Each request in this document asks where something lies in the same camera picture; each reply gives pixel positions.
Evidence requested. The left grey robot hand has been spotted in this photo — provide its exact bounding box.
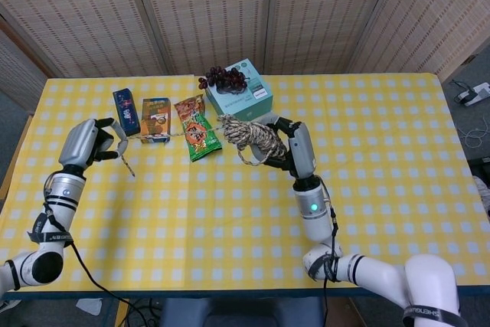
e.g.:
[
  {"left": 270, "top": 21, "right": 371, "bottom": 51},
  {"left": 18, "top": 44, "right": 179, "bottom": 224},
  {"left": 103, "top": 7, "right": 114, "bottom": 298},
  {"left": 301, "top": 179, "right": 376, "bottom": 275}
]
[{"left": 57, "top": 118, "right": 129, "bottom": 170}]

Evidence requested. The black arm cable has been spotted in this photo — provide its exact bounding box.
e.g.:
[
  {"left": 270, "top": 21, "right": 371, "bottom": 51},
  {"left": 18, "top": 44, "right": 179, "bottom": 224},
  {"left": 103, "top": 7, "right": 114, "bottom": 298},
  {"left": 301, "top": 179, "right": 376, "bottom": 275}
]
[
  {"left": 320, "top": 181, "right": 341, "bottom": 327},
  {"left": 44, "top": 175, "right": 158, "bottom": 327}
]

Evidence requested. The green orange snack bag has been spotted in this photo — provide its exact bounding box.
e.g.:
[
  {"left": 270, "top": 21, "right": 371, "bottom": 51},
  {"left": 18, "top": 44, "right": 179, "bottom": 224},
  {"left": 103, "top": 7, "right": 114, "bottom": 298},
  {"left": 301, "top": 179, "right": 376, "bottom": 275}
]
[{"left": 174, "top": 93, "right": 223, "bottom": 162}]

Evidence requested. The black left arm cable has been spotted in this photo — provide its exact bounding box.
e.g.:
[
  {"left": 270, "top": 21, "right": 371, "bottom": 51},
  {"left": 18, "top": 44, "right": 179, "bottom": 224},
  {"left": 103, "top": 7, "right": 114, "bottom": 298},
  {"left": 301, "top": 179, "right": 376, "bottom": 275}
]
[{"left": 44, "top": 175, "right": 158, "bottom": 327}]

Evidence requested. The yellow white checked tablecloth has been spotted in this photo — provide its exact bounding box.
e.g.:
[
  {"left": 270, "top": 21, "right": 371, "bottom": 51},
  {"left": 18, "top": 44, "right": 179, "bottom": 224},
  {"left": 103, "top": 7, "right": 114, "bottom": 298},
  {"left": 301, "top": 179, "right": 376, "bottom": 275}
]
[{"left": 0, "top": 73, "right": 490, "bottom": 293}]

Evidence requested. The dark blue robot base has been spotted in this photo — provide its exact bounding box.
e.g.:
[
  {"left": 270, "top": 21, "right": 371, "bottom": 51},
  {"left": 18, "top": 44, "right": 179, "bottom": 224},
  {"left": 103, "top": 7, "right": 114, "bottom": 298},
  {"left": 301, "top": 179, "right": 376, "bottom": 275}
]
[{"left": 160, "top": 296, "right": 326, "bottom": 327}]

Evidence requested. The orange brown carton box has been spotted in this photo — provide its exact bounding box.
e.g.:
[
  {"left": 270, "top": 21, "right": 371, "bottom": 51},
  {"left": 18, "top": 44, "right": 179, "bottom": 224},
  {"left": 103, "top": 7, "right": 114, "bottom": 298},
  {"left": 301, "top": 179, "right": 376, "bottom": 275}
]
[{"left": 139, "top": 97, "right": 172, "bottom": 144}]

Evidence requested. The dark blue carton box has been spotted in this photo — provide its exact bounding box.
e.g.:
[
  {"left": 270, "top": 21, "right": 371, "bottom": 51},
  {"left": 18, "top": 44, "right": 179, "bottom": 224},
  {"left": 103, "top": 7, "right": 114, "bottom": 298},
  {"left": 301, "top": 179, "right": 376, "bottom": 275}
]
[{"left": 112, "top": 88, "right": 139, "bottom": 137}]

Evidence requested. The beige black-flecked braided rope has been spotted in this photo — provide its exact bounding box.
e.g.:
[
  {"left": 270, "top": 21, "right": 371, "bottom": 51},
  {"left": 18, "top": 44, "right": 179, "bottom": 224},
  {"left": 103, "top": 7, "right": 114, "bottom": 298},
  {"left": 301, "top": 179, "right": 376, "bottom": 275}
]
[{"left": 121, "top": 114, "right": 289, "bottom": 178}]

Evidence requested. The white paper scrap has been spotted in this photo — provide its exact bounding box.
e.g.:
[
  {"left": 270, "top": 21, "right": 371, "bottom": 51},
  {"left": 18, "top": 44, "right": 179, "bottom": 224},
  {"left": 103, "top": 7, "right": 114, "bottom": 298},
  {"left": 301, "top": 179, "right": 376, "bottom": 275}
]
[{"left": 75, "top": 297, "right": 103, "bottom": 316}]

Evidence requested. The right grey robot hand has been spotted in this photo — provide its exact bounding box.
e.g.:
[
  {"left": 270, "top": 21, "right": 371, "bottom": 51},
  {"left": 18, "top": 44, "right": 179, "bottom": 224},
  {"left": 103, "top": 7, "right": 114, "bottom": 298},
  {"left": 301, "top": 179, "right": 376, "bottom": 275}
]
[{"left": 254, "top": 114, "right": 318, "bottom": 181}]

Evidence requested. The woven folding screen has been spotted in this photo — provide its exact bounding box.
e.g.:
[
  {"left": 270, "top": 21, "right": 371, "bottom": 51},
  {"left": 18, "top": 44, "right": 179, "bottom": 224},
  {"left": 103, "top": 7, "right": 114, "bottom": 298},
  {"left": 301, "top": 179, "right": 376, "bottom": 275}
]
[{"left": 0, "top": 0, "right": 490, "bottom": 79}]

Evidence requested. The white power strip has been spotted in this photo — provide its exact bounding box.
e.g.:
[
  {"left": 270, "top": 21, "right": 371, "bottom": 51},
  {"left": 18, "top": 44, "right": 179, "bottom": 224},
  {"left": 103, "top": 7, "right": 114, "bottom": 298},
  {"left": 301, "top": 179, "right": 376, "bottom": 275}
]
[{"left": 455, "top": 81, "right": 490, "bottom": 108}]

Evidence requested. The thin white floor cable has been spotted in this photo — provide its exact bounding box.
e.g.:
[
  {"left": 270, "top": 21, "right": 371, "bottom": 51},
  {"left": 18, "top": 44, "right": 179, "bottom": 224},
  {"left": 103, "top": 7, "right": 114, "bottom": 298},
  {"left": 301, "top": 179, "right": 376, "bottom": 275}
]
[{"left": 461, "top": 112, "right": 490, "bottom": 148}]

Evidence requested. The teal cardboard box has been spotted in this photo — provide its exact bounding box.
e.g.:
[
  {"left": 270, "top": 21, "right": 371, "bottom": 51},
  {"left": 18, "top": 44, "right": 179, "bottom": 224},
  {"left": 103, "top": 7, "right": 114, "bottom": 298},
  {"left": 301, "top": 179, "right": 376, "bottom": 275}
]
[{"left": 205, "top": 58, "right": 274, "bottom": 122}]

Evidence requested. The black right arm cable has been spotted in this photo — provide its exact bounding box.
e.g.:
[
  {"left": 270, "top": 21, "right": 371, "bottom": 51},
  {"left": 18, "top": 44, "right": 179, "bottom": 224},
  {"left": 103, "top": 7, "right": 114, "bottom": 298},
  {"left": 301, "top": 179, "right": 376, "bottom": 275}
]
[{"left": 320, "top": 181, "right": 341, "bottom": 327}]

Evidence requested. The dark red grape bunch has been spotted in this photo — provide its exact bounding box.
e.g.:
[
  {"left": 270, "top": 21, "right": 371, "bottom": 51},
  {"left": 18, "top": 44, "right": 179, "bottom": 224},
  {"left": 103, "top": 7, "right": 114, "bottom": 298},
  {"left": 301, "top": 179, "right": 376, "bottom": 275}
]
[{"left": 198, "top": 66, "right": 250, "bottom": 93}]

